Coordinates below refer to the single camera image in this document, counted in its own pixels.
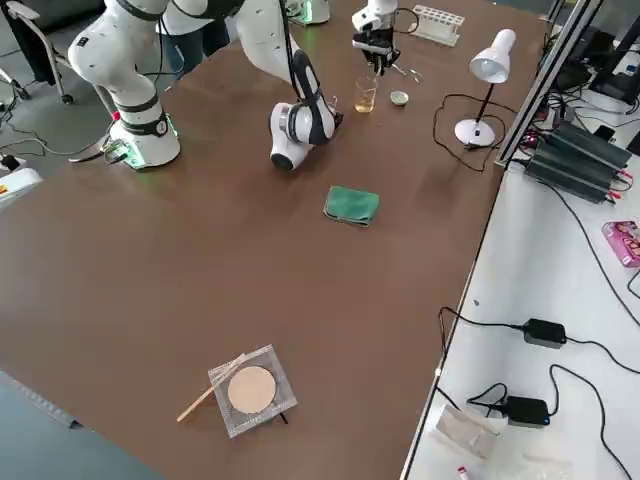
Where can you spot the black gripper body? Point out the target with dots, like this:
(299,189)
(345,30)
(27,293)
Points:
(338,121)
(374,42)

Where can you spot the metal crucible tongs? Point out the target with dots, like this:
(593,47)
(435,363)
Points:
(412,74)

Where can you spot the glass beaker with yellow liquid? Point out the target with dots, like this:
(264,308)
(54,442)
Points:
(365,97)

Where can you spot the white test tube rack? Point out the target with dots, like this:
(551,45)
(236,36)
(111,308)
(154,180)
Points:
(437,25)

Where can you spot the green folded cloth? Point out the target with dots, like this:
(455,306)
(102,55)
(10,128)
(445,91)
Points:
(351,206)

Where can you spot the white desk lamp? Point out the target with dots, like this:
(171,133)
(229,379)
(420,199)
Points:
(487,65)

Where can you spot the person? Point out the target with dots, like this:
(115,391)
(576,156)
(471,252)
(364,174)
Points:
(195,50)

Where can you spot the black power supply unit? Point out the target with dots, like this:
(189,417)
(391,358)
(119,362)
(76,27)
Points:
(600,142)
(565,172)

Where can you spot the black computer monitor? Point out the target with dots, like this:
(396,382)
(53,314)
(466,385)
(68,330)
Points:
(617,50)

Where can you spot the pink printed box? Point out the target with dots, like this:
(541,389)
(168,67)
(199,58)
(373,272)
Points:
(622,242)

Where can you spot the black power adapter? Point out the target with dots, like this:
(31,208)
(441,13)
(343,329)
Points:
(545,332)
(527,411)

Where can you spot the black metal tripod stand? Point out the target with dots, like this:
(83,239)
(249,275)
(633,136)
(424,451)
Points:
(285,419)

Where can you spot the grey office chair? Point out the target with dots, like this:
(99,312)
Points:
(40,40)

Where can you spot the wooden test tube clamp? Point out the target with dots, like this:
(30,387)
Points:
(200,402)

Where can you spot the white control box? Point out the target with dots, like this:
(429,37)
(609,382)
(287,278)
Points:
(17,187)

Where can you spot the white power strip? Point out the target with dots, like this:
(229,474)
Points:
(10,161)

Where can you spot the clear plastic bag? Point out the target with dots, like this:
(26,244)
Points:
(465,430)

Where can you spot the small red capped vial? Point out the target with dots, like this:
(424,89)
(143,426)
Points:
(462,472)

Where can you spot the aluminium frame post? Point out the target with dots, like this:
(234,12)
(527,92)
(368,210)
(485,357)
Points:
(545,80)

